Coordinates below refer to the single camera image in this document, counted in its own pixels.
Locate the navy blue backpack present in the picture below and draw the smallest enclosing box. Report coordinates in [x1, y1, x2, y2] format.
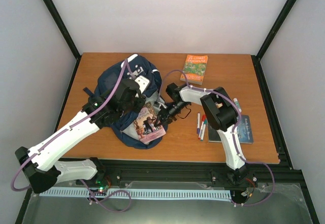
[82, 54, 168, 149]

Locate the black aluminium frame rail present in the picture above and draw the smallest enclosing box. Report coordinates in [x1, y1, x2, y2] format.
[35, 157, 303, 189]

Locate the pink Taming of Shrew book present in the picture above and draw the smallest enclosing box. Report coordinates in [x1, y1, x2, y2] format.
[133, 102, 166, 145]

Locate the red cap whiteboard marker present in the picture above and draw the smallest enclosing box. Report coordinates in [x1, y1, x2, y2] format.
[199, 114, 206, 139]

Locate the white glue stick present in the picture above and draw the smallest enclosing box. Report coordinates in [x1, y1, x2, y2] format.
[233, 98, 242, 112]

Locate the light blue slotted cable duct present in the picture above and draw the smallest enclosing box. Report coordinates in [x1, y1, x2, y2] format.
[39, 187, 232, 202]

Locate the dark blue Wuthering Heights book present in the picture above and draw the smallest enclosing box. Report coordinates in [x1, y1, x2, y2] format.
[207, 115, 254, 144]

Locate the purple cap whiteboard marker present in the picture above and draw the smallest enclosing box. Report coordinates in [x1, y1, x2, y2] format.
[197, 112, 201, 135]

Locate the green cap whiteboard marker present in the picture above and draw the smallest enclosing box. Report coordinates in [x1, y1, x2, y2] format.
[200, 119, 207, 141]

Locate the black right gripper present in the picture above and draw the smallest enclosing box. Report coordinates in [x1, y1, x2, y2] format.
[155, 101, 189, 128]

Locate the orange Treehouse book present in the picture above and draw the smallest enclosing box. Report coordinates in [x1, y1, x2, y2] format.
[183, 54, 208, 85]

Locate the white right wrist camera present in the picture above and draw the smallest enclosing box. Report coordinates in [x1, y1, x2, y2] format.
[154, 102, 166, 110]

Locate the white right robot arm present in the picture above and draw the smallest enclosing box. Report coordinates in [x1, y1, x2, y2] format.
[154, 83, 248, 186]

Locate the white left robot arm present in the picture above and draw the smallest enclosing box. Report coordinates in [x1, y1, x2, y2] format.
[15, 76, 150, 194]

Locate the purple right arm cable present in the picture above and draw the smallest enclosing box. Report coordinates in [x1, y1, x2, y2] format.
[157, 69, 275, 207]

